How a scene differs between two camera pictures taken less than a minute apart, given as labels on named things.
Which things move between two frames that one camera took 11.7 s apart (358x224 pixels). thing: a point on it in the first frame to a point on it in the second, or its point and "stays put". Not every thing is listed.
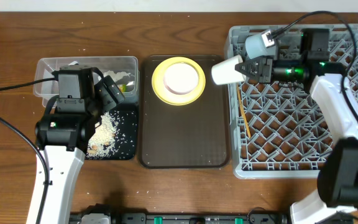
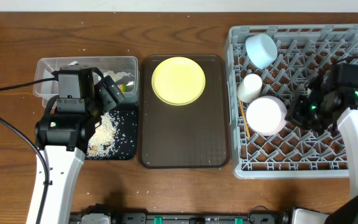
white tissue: [117, 76] stays put
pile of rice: [104, 139] stays put
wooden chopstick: [243, 111] stays put
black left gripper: [109, 102] stays put
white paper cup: [224, 72] to [250, 88]
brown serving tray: [194, 135] stays put
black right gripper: [266, 70] to [305, 101]
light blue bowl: [256, 47] stays put
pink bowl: [181, 78] to [266, 115]
